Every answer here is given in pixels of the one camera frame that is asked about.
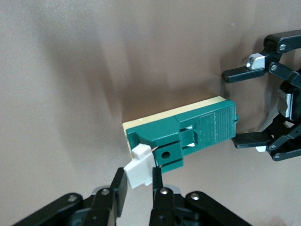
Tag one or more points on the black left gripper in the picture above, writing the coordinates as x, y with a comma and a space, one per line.
291, 103

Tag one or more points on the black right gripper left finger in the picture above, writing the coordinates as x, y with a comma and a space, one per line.
118, 195

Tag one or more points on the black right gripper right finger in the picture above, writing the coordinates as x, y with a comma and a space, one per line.
160, 202

